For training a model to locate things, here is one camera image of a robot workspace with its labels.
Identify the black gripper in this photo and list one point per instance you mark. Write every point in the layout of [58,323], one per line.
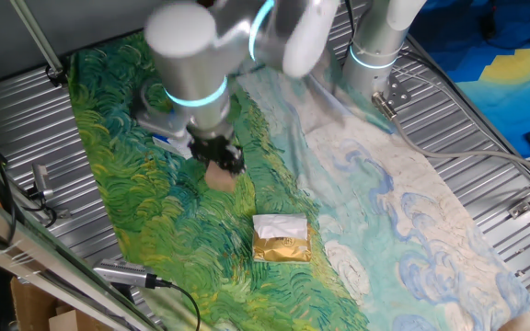
[212,147]

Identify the small wooden block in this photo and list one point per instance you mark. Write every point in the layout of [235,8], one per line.
[221,180]

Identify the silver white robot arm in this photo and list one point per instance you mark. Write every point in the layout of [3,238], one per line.
[191,55]

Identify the blue tissue pack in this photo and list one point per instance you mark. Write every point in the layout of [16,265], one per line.
[173,146]

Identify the painted landscape cloth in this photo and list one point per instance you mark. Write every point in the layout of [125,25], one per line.
[164,220]

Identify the gold tissue pack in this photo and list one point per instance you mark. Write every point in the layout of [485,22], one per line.
[282,243]

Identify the grey green stand pole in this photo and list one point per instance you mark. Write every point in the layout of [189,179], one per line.
[35,34]

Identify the brown cardboard box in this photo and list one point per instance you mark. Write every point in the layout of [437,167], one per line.
[35,308]

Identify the blue yellow cloth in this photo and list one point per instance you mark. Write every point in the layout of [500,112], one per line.
[509,69]

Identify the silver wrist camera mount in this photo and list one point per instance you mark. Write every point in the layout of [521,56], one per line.
[159,122]

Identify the silver camera with heat fins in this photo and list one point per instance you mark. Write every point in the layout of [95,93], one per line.
[122,273]

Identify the small silver camera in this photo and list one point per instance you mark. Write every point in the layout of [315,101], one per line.
[42,181]

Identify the metal base bracket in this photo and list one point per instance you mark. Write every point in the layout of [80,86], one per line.
[396,92]

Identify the aluminium frame beam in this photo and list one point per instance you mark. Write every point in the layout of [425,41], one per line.
[30,253]

